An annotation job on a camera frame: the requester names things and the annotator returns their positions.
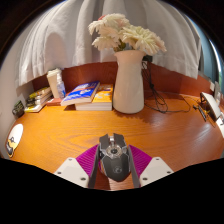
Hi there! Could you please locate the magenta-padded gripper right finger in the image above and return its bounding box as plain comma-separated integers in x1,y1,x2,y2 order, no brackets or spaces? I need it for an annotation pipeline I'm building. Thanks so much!
127,144,175,189

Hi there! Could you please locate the black book white lettering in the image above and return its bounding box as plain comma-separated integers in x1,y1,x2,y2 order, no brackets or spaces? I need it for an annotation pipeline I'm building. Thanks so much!
26,93,53,104

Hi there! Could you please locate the dark green mug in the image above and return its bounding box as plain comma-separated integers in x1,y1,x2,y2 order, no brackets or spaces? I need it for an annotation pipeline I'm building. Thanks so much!
12,100,26,119

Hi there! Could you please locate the white flower bouquet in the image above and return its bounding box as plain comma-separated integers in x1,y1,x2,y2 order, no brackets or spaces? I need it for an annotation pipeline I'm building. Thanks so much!
87,13,168,57

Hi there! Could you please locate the dark teal window curtain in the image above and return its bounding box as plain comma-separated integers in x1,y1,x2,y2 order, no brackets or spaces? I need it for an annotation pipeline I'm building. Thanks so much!
198,24,223,84

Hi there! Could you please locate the white paper sheet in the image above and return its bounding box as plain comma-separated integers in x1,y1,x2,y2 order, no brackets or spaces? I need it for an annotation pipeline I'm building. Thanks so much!
215,114,224,138

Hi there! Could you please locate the black pen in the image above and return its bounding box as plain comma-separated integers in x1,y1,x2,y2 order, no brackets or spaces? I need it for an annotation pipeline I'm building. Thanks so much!
192,104,208,123

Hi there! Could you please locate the orange yellow cover book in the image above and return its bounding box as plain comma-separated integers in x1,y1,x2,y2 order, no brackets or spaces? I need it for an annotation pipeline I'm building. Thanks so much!
74,83,114,112

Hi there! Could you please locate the white ceramic jug vase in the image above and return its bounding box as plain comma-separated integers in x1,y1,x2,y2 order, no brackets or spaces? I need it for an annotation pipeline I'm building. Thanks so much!
112,49,147,115

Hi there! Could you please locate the white laptop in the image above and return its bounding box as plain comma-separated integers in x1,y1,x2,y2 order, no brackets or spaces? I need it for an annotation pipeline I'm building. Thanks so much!
199,91,223,122

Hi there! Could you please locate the grey black computer mouse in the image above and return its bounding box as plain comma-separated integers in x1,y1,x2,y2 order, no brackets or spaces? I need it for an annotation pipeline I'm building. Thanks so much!
98,132,132,183

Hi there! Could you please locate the flat red book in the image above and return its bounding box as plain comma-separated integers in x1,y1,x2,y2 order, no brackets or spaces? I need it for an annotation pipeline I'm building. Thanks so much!
45,97,64,107

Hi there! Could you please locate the white yellow black mouse pad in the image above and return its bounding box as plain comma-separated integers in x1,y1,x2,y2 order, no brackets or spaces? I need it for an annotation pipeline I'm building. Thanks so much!
4,123,25,159

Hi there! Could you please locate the cream lidded tumbler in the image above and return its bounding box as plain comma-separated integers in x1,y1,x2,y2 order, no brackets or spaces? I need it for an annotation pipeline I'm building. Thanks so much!
46,68,63,99

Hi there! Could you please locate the white pleated curtain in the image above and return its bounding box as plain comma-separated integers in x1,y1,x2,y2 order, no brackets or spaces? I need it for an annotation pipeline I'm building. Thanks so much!
14,0,203,88

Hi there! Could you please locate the black cable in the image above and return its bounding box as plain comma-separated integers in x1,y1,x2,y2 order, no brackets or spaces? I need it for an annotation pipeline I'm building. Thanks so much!
141,59,201,114

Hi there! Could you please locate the black book yellow lettering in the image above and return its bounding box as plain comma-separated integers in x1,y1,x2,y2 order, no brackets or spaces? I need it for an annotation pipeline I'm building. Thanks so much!
25,96,53,108

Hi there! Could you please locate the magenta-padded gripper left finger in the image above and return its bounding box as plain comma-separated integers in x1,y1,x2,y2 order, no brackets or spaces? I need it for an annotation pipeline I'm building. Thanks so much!
53,143,101,190

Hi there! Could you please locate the blue cover book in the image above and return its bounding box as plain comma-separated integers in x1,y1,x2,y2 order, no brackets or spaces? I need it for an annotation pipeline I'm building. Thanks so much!
60,80,101,107

